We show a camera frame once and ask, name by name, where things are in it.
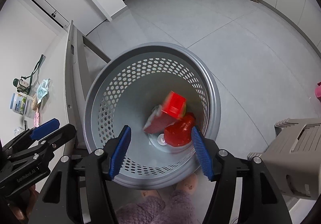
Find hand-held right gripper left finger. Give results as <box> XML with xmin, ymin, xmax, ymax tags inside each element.
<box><xmin>33</xmin><ymin>126</ymin><xmax>131</xmax><ymax>224</ymax></box>

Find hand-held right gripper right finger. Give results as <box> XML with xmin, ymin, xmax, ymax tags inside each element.
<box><xmin>191</xmin><ymin>126</ymin><xmax>293</xmax><ymax>224</ymax></box>

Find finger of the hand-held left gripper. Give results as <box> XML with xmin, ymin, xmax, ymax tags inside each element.
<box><xmin>0</xmin><ymin>119</ymin><xmax>60</xmax><ymax>154</ymax></box>
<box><xmin>6</xmin><ymin>124</ymin><xmax>76</xmax><ymax>167</ymax></box>

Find red plastic bag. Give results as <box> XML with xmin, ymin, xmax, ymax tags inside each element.
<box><xmin>164</xmin><ymin>112</ymin><xmax>196</xmax><ymax>146</ymax></box>

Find red white toothpaste box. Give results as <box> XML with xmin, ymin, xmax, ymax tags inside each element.
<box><xmin>143</xmin><ymin>91</ymin><xmax>187</xmax><ymax>134</ymax></box>

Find grey perforated plastic basket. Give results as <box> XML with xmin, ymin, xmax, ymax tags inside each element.
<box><xmin>83</xmin><ymin>43</ymin><xmax>221</xmax><ymax>187</ymax></box>

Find person's left hand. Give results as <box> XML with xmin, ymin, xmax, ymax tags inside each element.
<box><xmin>10</xmin><ymin>186</ymin><xmax>39</xmax><ymax>217</ymax></box>

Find pink fuzzy slipper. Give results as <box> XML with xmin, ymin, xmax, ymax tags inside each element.
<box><xmin>176</xmin><ymin>174</ymin><xmax>198</xmax><ymax>192</ymax></box>
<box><xmin>140</xmin><ymin>189</ymin><xmax>161</xmax><ymax>198</ymax></box>

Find white milk powder can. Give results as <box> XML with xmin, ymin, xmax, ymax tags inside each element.
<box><xmin>10</xmin><ymin>93</ymin><xmax>32</xmax><ymax>116</ymax></box>

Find light blue wrapper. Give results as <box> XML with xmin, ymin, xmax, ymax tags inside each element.
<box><xmin>36</xmin><ymin>78</ymin><xmax>52</xmax><ymax>100</ymax></box>

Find pink fuzzy slippers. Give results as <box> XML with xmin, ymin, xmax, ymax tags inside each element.
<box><xmin>117</xmin><ymin>189</ymin><xmax>195</xmax><ymax>224</ymax></box>

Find beige plastic stool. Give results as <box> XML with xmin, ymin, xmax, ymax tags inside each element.
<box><xmin>247</xmin><ymin>118</ymin><xmax>321</xmax><ymax>200</ymax></box>

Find green capped strap water bottle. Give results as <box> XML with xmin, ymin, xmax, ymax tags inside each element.
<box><xmin>13</xmin><ymin>54</ymin><xmax>47</xmax><ymax>95</ymax></box>

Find white door with black frame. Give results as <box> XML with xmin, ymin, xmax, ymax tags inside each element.
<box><xmin>24</xmin><ymin>0</ymin><xmax>69</xmax><ymax>29</ymax></box>

